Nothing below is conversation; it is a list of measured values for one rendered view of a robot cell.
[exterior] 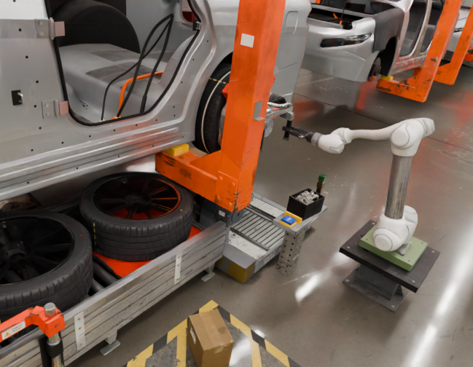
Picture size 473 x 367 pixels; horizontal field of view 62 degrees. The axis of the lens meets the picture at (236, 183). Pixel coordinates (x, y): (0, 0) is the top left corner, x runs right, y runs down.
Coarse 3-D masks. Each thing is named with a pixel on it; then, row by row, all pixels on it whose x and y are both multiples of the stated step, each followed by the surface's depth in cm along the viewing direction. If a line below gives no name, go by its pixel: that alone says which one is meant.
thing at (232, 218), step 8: (200, 200) 275; (208, 200) 271; (200, 208) 274; (208, 208) 271; (216, 208) 264; (224, 208) 259; (200, 216) 277; (208, 216) 275; (216, 216) 266; (224, 216) 261; (232, 216) 260; (240, 216) 269; (208, 224) 274; (232, 224) 270; (224, 240) 277
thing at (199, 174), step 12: (156, 156) 256; (168, 156) 248; (180, 156) 250; (192, 156) 252; (204, 156) 232; (216, 156) 226; (156, 168) 259; (168, 168) 252; (180, 168) 245; (192, 168) 238; (204, 168) 235; (216, 168) 229; (180, 180) 248; (192, 180) 241; (204, 180) 235; (216, 180) 229; (204, 192) 238
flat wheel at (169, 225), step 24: (96, 192) 232; (120, 192) 239; (144, 192) 261; (168, 192) 254; (96, 216) 211; (168, 216) 220; (96, 240) 216; (120, 240) 210; (144, 240) 212; (168, 240) 220
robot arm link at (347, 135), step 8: (344, 128) 267; (384, 128) 234; (392, 128) 228; (344, 136) 263; (352, 136) 262; (360, 136) 254; (368, 136) 243; (376, 136) 237; (384, 136) 232; (344, 144) 268
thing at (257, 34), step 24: (240, 0) 183; (264, 0) 176; (240, 24) 187; (264, 24) 180; (240, 48) 191; (264, 48) 187; (240, 72) 195; (264, 72) 195; (240, 96) 200; (264, 96) 204; (240, 120) 205; (264, 120) 213; (240, 144) 210; (240, 168) 215; (216, 192) 231; (240, 192) 223
